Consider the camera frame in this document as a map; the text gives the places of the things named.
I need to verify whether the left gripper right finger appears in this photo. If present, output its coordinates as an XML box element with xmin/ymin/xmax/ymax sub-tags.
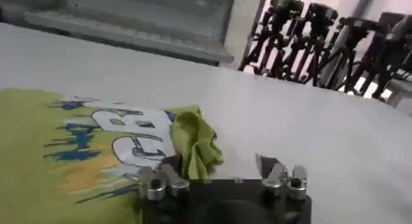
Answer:
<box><xmin>255</xmin><ymin>153</ymin><xmax>309</xmax><ymax>201</ymax></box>

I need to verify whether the grey metal shelf unit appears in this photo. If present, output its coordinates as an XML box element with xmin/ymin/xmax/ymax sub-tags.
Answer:
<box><xmin>0</xmin><ymin>0</ymin><xmax>270</xmax><ymax>68</ymax></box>

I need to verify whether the green printed t-shirt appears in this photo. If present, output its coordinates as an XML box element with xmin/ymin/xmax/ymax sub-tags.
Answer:
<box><xmin>0</xmin><ymin>88</ymin><xmax>225</xmax><ymax>224</ymax></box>

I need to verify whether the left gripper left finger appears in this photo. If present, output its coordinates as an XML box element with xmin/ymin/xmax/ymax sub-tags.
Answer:
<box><xmin>137</xmin><ymin>155</ymin><xmax>191</xmax><ymax>201</ymax></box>

